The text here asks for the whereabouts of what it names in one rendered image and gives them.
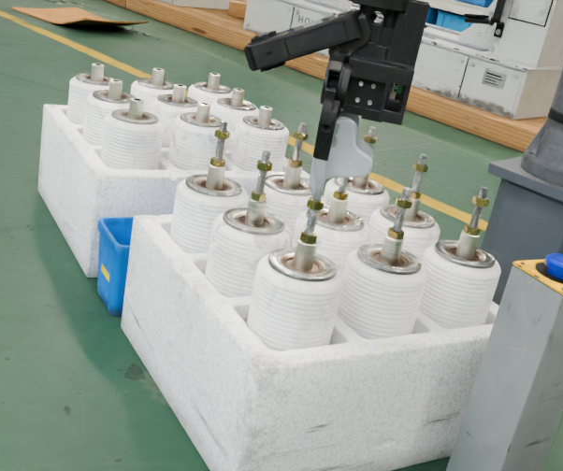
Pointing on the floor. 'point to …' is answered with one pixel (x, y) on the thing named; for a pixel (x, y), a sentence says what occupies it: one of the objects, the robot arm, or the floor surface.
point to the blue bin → (113, 261)
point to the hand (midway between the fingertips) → (313, 183)
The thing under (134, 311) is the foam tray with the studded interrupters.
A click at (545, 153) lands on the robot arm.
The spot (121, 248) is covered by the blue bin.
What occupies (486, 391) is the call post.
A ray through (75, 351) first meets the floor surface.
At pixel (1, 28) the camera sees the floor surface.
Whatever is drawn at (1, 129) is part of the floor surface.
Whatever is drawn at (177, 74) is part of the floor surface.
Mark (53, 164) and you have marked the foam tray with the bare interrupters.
